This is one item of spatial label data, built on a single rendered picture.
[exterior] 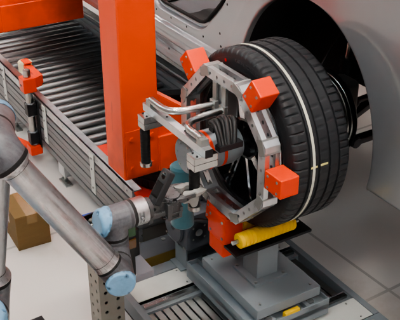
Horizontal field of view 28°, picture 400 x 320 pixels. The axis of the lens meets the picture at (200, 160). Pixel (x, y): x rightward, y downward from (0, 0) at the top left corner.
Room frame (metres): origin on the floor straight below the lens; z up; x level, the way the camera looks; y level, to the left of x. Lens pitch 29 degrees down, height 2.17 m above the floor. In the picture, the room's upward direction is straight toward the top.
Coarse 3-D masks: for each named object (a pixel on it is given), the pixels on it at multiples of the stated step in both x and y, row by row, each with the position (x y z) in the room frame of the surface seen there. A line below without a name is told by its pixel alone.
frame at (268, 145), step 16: (208, 64) 2.55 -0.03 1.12; (224, 64) 2.55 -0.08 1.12; (192, 80) 2.62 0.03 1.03; (208, 80) 2.61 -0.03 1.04; (224, 80) 2.44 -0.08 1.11; (240, 80) 2.44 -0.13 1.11; (192, 96) 2.68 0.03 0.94; (240, 96) 2.36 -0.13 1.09; (256, 112) 2.36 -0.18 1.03; (256, 128) 2.28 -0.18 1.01; (272, 128) 2.30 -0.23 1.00; (272, 144) 2.25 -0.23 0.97; (272, 160) 2.27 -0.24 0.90; (208, 176) 2.61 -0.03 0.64; (208, 192) 2.53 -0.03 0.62; (224, 192) 2.52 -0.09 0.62; (224, 208) 2.43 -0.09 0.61; (240, 208) 2.41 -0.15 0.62; (256, 208) 2.27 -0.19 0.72
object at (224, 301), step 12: (216, 252) 2.78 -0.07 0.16; (192, 264) 2.72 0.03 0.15; (192, 276) 2.67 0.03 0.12; (204, 276) 2.64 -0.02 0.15; (204, 288) 2.58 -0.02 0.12; (216, 288) 2.56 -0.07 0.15; (216, 300) 2.51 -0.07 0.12; (228, 300) 2.48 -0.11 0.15; (312, 300) 2.44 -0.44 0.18; (324, 300) 2.46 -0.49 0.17; (228, 312) 2.43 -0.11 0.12; (240, 312) 2.41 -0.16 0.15; (276, 312) 2.41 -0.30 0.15; (288, 312) 2.37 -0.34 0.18; (300, 312) 2.40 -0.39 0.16; (312, 312) 2.43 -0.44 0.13; (324, 312) 2.46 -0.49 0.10
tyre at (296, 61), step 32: (256, 64) 2.45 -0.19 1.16; (288, 64) 2.46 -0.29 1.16; (320, 64) 2.50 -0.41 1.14; (288, 96) 2.34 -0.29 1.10; (320, 96) 2.38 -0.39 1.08; (288, 128) 2.28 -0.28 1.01; (320, 128) 2.31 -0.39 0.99; (288, 160) 2.26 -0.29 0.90; (320, 160) 2.28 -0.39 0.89; (320, 192) 2.30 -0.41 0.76; (256, 224) 2.40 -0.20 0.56
